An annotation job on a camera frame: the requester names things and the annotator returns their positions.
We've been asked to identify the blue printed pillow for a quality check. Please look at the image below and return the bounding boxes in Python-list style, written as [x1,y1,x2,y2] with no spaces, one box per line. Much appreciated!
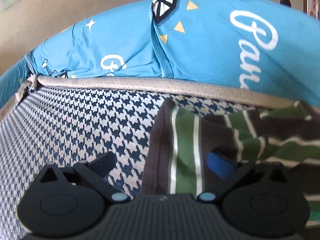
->
[0,0,320,110]

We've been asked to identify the green brown striped t-shirt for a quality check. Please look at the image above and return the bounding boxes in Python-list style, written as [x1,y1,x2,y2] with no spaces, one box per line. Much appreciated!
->
[140,99,320,228]

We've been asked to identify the houndstooth sofa seat cushion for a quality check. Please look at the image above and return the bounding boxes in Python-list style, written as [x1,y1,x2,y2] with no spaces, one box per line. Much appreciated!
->
[0,75,320,240]

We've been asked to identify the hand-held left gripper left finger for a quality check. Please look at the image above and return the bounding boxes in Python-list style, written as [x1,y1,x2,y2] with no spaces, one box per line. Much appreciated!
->
[32,151,134,205]

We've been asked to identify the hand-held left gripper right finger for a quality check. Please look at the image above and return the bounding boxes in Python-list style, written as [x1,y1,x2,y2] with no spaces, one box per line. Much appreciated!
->
[196,151,292,204]

